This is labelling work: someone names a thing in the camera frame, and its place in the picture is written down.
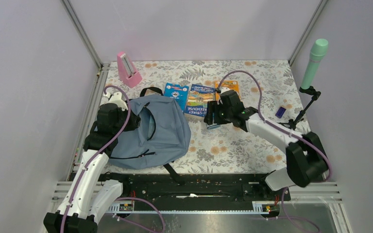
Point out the blue round package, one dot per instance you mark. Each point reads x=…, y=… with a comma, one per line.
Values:
x=177, y=92

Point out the floral tablecloth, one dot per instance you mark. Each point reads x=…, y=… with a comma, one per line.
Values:
x=264, y=84

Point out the orange book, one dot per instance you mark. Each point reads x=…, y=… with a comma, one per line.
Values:
x=226, y=86

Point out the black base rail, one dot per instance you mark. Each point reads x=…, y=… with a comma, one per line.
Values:
x=200, y=192

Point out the pink metronome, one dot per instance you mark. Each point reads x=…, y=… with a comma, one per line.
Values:
x=128, y=73

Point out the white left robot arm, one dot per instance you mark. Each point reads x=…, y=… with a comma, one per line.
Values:
x=79, y=212

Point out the blue student backpack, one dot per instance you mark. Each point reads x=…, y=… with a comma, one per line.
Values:
x=162, y=136

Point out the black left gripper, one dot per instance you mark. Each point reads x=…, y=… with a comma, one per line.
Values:
x=134, y=121

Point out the purple toy brick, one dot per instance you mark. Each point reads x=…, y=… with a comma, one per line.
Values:
x=280, y=112

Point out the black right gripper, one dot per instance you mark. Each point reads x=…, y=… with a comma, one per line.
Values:
x=213, y=107

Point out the small blue label jar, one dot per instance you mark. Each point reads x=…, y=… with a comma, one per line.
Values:
x=213, y=126

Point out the blue treehouse book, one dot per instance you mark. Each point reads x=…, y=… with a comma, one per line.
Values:
x=198, y=98

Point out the mint green microphone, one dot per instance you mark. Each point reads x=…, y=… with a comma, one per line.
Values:
x=317, y=53

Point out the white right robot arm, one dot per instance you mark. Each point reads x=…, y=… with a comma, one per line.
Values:
x=305, y=157

